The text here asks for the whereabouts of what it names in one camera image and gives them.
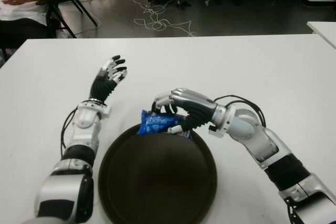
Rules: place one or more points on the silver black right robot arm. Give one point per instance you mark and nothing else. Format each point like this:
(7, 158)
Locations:
(273, 142)

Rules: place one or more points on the white side table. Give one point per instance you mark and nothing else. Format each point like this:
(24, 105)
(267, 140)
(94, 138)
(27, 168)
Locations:
(325, 28)

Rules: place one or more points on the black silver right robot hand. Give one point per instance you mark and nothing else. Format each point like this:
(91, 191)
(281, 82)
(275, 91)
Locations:
(199, 108)

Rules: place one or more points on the blue Oreo cookie pack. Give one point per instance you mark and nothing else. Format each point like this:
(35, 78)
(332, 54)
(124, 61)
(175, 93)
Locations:
(155, 123)

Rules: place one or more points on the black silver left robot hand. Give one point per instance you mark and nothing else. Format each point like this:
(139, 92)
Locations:
(102, 87)

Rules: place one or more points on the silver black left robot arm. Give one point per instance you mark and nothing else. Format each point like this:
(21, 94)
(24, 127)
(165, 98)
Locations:
(85, 117)

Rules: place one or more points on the round dark brown tray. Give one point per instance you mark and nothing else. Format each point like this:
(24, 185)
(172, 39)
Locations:
(157, 182)

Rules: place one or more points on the seated person in white shirt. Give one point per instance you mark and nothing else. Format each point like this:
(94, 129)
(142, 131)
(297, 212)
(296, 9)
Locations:
(23, 3)

